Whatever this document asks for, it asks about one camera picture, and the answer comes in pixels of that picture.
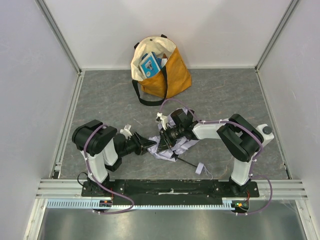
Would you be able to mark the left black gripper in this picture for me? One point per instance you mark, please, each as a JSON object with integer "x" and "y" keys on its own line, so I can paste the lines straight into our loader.
{"x": 137, "y": 143}

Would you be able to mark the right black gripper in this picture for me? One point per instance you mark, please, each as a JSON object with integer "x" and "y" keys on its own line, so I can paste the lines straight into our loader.
{"x": 164, "y": 139}

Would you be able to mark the lavender folding umbrella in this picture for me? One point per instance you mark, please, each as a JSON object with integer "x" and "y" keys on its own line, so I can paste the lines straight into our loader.
{"x": 172, "y": 150}

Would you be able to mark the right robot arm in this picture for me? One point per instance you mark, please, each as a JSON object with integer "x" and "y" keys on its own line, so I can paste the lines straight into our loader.
{"x": 241, "y": 139}

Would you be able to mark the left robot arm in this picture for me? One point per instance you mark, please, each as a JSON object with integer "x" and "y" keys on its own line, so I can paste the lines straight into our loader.
{"x": 103, "y": 147}

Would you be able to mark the yellow canvas tote bag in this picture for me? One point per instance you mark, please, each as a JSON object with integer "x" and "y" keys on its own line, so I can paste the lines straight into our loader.
{"x": 171, "y": 80}

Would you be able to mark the blue boxed item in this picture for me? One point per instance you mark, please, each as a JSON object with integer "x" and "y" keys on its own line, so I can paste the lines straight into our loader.
{"x": 149, "y": 65}

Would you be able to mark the white card in bag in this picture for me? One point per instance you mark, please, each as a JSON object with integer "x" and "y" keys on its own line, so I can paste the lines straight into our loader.
{"x": 163, "y": 62}

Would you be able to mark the white bottle grey cap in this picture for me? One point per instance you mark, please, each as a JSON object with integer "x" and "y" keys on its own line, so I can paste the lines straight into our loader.
{"x": 266, "y": 132}

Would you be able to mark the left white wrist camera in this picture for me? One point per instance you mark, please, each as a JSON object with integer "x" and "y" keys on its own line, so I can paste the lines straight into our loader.
{"x": 126, "y": 131}

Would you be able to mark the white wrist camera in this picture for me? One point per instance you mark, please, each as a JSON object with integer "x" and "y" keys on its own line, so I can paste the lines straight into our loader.
{"x": 126, "y": 131}
{"x": 162, "y": 121}

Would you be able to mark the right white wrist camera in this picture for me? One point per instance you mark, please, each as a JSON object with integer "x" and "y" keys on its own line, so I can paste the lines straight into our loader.
{"x": 162, "y": 121}

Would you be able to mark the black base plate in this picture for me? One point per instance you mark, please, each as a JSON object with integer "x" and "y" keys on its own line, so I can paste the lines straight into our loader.
{"x": 170, "y": 192}

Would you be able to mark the light blue cable duct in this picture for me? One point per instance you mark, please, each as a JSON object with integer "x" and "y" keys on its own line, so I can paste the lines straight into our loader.
{"x": 101, "y": 205}

